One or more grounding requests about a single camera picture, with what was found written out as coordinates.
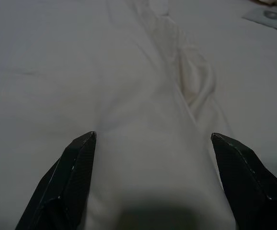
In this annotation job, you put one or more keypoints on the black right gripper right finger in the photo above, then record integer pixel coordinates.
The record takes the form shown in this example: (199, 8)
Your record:
(251, 191)

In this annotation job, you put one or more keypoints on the grey printed paper card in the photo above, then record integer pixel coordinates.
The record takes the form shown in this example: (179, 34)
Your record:
(270, 16)

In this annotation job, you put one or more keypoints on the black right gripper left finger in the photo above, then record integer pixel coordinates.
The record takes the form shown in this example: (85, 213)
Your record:
(64, 187)

